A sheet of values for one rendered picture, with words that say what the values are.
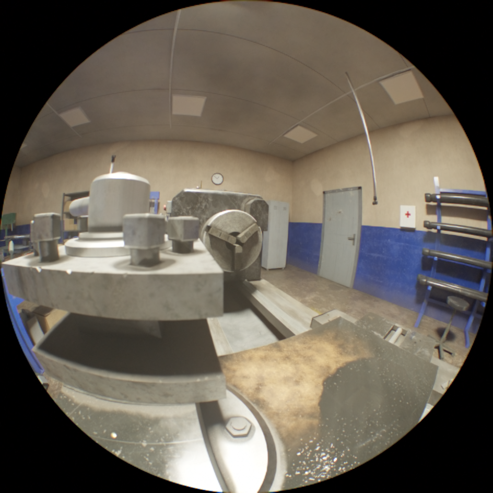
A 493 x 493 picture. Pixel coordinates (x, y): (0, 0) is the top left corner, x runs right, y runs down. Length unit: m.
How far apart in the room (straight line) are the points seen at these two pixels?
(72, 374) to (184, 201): 0.78
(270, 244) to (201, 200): 3.51
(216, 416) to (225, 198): 0.82
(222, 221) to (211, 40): 2.31
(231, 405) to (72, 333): 0.18
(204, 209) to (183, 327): 0.71
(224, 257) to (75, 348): 0.58
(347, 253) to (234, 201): 3.17
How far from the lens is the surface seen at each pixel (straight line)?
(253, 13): 2.32
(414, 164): 3.49
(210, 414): 0.22
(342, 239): 3.79
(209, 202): 0.82
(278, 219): 4.29
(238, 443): 0.21
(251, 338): 0.67
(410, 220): 3.15
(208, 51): 2.60
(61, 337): 0.18
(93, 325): 0.16
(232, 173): 4.50
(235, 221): 0.63
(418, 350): 0.57
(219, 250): 0.63
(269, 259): 4.26
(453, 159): 3.51
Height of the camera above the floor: 1.15
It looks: 7 degrees down
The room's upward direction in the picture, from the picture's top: 3 degrees clockwise
